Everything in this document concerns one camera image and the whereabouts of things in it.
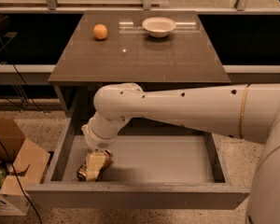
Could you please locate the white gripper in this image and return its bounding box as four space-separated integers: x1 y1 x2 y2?
81 124 115 181

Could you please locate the crushed orange gold can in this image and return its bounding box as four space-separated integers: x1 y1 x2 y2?
77 150 113 182

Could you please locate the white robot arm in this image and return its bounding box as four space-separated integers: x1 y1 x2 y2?
82 83 280 224

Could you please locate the open grey top drawer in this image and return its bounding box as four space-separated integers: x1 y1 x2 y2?
25 89 251 211

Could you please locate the grey counter cabinet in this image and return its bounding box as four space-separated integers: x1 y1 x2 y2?
49 10 231 110

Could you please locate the cardboard box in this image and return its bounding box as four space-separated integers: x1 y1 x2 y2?
0 119 49 216

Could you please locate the orange fruit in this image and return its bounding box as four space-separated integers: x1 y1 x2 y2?
93 24 108 40

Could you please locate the white bowl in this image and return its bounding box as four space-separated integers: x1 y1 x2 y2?
142 17 176 38

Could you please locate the black cable on left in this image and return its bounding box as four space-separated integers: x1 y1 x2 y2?
0 31 52 224

